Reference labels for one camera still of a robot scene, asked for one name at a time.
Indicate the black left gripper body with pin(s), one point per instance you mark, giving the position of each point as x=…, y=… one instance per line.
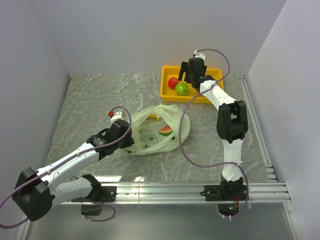
x=126, y=142

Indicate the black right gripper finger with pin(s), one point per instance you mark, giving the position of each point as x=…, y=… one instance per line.
x=183, y=68
x=187, y=77

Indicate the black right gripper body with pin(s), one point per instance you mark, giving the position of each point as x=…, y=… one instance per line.
x=191, y=74

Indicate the green apple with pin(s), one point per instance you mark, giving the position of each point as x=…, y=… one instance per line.
x=182, y=89

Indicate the light green plastic bag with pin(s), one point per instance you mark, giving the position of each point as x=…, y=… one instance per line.
x=155, y=129

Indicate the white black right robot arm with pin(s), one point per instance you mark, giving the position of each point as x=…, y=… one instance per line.
x=231, y=126

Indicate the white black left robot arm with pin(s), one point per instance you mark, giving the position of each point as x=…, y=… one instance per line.
x=37, y=191

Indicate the yellow plastic tray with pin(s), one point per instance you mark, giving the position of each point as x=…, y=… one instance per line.
x=169, y=95

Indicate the yellow banana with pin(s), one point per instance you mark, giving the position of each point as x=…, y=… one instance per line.
x=153, y=116

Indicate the watermelon slice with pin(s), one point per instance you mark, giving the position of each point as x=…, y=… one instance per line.
x=165, y=131

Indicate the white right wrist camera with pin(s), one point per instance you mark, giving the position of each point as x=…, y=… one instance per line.
x=199, y=54

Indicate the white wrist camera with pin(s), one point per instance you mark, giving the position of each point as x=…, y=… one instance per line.
x=114, y=116
x=199, y=54

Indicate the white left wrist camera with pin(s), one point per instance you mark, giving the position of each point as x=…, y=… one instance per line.
x=114, y=116

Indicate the aluminium corner rail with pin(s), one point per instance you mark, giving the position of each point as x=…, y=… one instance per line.
x=257, y=129

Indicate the aluminium front mounting rail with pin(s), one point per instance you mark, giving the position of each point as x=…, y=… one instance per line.
x=170, y=211

